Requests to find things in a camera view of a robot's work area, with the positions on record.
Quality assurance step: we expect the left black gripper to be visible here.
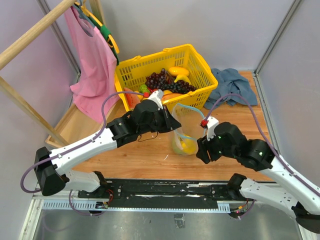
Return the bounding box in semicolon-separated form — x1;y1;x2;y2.
139;104;182;135

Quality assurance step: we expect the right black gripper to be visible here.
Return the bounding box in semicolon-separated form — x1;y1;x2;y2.
196;130;238;163

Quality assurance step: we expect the clear zip top bag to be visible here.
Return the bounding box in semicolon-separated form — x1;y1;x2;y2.
170;103;206;148

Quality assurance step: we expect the yellow bell pepper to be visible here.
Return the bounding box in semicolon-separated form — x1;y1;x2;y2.
178;134;198;155

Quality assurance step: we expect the yellow banana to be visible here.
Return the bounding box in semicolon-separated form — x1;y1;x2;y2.
174;74;191;85

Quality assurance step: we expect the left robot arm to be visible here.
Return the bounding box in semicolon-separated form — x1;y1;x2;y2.
34;100;181;198

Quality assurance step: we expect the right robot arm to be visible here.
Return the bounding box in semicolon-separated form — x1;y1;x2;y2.
196;117;320;234

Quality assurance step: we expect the papaya slice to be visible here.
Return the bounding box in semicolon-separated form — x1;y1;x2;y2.
161;93;183;101

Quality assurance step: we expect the dark grape bunch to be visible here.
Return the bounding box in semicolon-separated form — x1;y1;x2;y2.
160;80;197;94

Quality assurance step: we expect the red chili pepper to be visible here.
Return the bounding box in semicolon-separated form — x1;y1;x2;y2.
148;87;158;93

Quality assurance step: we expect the green custard apple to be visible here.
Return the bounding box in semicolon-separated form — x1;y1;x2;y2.
138;84;150;94

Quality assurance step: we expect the purple grape bunch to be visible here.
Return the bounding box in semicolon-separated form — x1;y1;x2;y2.
145;68;169;90

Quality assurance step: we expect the yellow mango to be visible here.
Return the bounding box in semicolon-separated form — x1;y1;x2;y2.
167;66;189;77

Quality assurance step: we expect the blue crumpled cloth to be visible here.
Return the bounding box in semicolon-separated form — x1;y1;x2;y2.
203;68;258;110

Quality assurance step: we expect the yellow plastic basket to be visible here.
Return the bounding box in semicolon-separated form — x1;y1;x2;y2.
114;44;218;111

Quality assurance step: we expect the pink hanging shirt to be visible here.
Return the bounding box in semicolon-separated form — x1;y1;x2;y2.
64;6;117;124

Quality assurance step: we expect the wooden clothes rack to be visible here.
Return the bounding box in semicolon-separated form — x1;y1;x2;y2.
0;0;98;148

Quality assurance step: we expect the green clothes hanger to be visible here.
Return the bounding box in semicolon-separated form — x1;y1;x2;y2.
74;1;120;66

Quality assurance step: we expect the yellow clothes hanger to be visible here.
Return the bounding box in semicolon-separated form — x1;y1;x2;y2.
80;0;120;55

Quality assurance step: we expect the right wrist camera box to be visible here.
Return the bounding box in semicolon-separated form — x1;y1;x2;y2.
206;116;219;141

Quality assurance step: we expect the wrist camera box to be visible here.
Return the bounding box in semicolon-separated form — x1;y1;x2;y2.
206;116;219;141
147;89;164;109

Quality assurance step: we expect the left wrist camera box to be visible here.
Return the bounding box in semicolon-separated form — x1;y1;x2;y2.
147;89;164;109

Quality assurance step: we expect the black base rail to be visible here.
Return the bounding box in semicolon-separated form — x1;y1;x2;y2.
77;178;246;211

